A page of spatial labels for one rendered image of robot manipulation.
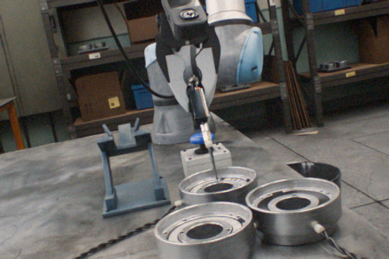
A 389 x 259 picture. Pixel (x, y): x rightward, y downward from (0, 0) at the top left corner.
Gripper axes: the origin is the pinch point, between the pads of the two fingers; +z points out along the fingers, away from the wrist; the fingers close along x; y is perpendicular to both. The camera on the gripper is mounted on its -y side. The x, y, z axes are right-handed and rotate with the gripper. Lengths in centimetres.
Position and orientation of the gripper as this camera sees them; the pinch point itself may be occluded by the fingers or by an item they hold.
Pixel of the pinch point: (197, 103)
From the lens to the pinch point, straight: 71.1
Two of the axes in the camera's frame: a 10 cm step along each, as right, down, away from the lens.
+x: -9.8, 1.9, -0.9
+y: -1.2, -1.9, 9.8
